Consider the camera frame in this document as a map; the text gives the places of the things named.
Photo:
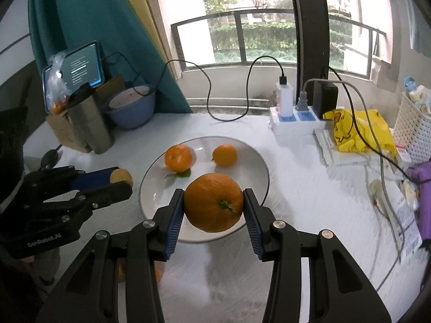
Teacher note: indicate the yellow plastic bag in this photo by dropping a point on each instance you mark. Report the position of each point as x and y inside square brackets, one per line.
[363, 131]

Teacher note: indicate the black power adapter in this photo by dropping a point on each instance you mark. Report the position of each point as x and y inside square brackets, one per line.
[325, 99]

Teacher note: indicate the white power strip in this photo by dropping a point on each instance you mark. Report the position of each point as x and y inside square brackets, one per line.
[286, 127]

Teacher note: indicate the yellow curtain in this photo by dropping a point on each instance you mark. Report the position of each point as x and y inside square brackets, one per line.
[148, 16]

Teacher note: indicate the small tangerine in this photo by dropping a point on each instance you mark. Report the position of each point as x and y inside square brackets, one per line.
[225, 155]

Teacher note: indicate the white charger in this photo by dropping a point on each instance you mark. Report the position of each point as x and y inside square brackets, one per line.
[285, 101]

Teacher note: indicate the orange in plastic bag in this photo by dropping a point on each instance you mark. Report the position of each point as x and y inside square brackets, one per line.
[57, 108]

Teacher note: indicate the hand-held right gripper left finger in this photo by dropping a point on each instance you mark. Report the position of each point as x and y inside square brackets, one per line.
[173, 228]

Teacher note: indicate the white tissue pack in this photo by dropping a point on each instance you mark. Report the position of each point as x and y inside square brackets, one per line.
[331, 157]

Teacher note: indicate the tangerine with green leaf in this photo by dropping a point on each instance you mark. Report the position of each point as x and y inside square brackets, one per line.
[179, 158]

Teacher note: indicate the purple cloth bag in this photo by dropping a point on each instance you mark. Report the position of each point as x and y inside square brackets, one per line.
[422, 181]

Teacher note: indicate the clear plastic bag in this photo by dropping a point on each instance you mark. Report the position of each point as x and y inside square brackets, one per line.
[55, 80]

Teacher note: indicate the steel tumbler with black lid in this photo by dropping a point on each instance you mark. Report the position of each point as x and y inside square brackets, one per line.
[87, 124]

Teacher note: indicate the blue basin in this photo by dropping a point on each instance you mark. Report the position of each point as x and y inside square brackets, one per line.
[131, 114]

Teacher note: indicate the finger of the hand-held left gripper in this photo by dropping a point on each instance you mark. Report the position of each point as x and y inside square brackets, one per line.
[107, 193]
[94, 176]

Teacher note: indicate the black round object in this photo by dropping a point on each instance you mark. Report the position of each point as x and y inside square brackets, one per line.
[52, 158]

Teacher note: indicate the large orange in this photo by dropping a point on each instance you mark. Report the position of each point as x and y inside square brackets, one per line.
[213, 202]

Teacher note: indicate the white round plate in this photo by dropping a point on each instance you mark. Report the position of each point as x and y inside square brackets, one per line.
[203, 163]

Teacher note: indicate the grey-blue hanging towel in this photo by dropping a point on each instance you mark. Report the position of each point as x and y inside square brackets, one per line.
[419, 23]

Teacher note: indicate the blue and white packet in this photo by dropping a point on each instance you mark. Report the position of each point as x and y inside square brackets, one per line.
[419, 96]

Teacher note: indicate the black window frame post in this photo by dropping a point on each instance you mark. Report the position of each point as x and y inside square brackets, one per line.
[308, 23]

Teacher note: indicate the teal curtain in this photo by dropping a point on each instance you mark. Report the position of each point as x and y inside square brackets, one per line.
[101, 13]

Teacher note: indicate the black balcony railing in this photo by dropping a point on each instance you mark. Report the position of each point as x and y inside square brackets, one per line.
[235, 13]

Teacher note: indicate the tablet with lit screen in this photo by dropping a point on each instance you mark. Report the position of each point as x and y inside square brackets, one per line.
[82, 64]

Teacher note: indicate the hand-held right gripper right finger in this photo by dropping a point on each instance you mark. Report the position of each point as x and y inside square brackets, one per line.
[253, 228]

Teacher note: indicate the brown cardboard box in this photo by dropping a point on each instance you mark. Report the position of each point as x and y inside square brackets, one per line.
[59, 131]

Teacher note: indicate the white printed packet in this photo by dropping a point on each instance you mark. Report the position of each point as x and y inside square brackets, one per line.
[404, 215]

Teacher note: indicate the white perforated basket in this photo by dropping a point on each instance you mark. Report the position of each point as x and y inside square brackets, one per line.
[414, 128]

